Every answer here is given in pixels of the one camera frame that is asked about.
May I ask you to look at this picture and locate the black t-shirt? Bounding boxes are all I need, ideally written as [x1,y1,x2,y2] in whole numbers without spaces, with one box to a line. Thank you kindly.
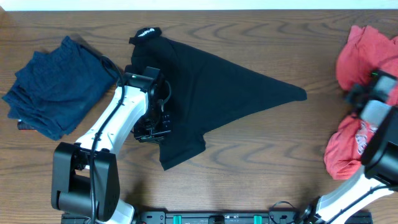
[125,27,307,170]

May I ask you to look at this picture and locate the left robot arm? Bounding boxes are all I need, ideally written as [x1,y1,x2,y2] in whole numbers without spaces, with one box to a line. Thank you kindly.
[51,67,172,224]

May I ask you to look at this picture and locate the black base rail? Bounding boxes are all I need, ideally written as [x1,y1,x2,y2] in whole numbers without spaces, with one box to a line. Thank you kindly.
[60,210,373,224]

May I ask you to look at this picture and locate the folded navy blue garment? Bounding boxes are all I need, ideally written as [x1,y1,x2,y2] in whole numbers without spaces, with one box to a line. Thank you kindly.
[3,37,118,141]

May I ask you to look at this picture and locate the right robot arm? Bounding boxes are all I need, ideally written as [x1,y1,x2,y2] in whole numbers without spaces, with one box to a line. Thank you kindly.
[295,70,397,223]

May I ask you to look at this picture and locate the red t-shirt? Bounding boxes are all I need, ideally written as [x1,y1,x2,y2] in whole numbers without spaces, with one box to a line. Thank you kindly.
[323,25,397,180]

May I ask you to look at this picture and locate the dark folded garment under stack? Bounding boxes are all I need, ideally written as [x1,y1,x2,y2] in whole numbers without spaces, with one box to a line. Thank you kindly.
[17,119,36,131]

